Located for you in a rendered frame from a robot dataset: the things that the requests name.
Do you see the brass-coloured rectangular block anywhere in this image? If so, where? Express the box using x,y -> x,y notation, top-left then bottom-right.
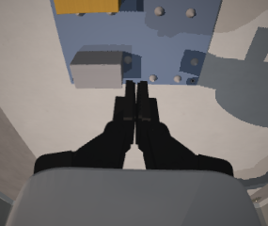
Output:
54,0 -> 121,14

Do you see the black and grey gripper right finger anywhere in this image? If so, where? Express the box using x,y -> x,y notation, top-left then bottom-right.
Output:
135,81 -> 234,177

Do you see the grey rectangular block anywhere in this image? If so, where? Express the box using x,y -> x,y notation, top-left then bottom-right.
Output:
70,51 -> 123,89

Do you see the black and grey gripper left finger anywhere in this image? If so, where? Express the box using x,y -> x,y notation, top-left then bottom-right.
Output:
34,80 -> 135,173

